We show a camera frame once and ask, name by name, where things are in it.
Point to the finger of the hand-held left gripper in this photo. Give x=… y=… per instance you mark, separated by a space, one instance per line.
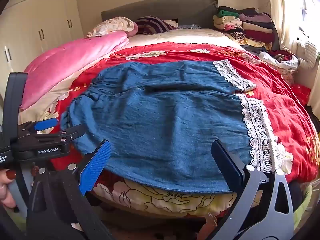
x=67 y=133
x=46 y=124

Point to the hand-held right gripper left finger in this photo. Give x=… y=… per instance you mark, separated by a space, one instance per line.
x=94 y=166

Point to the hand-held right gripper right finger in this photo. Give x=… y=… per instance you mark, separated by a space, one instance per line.
x=226 y=163

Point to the blue pants with lace trim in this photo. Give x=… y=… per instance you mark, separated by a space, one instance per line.
x=162 y=120

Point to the person's left hand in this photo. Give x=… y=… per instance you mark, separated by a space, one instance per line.
x=6 y=180

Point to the pink quilt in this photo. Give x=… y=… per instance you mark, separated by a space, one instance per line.
x=70 y=60

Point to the red floral blanket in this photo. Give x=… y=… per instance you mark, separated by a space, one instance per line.
x=280 y=100

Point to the cream wardrobe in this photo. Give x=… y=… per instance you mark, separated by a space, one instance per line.
x=32 y=17

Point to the white and red clothes heap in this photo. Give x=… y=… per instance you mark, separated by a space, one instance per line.
x=282 y=61

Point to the cream floral pillow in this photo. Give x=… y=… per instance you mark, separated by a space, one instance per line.
x=112 y=25

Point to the cream bed sheet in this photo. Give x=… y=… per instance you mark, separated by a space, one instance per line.
x=190 y=36

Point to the white radiator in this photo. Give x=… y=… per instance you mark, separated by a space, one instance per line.
x=308 y=53

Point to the stack of folded clothes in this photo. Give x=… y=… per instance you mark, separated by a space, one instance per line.
x=246 y=27

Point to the purple striped pillow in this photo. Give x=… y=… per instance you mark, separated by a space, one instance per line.
x=153 y=25

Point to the grey bed headboard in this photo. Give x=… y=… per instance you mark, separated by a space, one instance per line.
x=160 y=8

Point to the cream curtain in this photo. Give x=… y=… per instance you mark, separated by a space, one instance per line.
x=287 y=12

